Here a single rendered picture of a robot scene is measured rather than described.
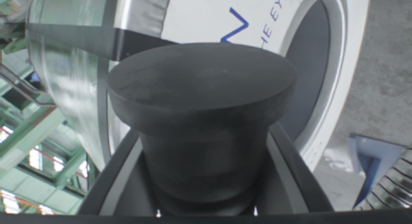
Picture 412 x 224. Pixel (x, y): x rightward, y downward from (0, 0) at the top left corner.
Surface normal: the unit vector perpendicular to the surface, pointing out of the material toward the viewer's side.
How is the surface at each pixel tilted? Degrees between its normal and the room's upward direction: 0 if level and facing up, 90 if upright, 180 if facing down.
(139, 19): 89
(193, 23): 90
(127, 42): 89
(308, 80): 44
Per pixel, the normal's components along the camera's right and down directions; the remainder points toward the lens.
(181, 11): 0.69, 0.29
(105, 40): -0.70, 0.01
